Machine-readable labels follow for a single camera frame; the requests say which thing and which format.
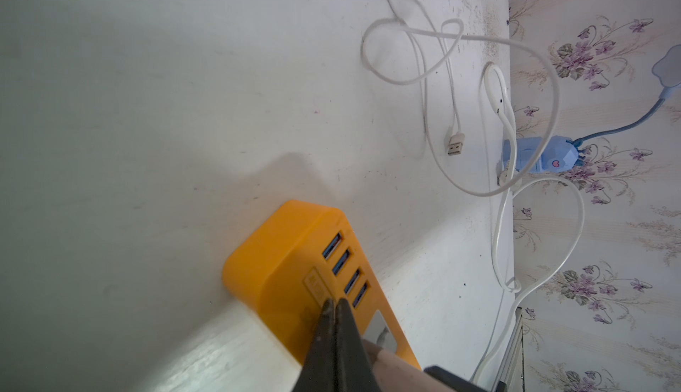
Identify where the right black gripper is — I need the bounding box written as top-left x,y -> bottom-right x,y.
424,365 -> 486,392

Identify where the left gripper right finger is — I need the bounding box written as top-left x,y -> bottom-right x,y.
334,298 -> 381,392

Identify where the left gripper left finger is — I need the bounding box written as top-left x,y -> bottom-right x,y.
292,299 -> 336,392

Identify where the white charger adapter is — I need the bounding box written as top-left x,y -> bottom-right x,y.
363,310 -> 453,392

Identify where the orange power strip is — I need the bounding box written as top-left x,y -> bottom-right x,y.
222,200 -> 419,366

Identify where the white charger cable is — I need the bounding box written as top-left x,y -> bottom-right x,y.
360,0 -> 561,199

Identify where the white power strip cord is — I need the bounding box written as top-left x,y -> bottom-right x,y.
467,175 -> 586,385

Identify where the white lamp usb cable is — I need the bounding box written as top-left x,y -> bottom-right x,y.
444,61 -> 523,295

